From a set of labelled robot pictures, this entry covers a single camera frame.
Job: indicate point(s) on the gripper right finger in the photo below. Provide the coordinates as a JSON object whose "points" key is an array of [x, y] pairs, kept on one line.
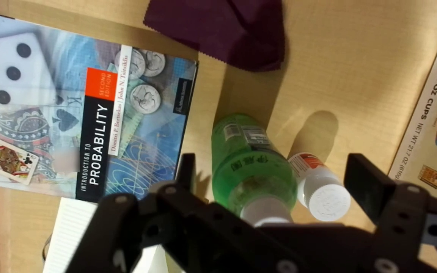
{"points": [[404, 212]]}

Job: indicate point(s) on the white lined notepad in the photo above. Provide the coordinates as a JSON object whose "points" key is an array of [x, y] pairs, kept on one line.
{"points": [[70, 231]]}

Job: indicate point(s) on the white printed cardboard box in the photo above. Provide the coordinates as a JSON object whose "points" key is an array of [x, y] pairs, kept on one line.
{"points": [[434, 125]]}

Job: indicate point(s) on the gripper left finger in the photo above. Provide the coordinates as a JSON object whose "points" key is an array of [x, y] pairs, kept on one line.
{"points": [[120, 227]]}

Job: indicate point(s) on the small white bottle orange label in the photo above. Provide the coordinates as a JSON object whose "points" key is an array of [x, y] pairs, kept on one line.
{"points": [[323, 193]]}

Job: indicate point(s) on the dark purple cloth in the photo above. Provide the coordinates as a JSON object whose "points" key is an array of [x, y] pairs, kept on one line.
{"points": [[226, 30]]}

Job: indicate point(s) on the green plastic bottle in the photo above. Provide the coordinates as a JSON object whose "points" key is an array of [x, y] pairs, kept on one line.
{"points": [[249, 167]]}

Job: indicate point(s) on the textbook with dice cover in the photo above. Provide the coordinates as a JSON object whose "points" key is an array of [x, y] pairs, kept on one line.
{"points": [[51, 113]]}

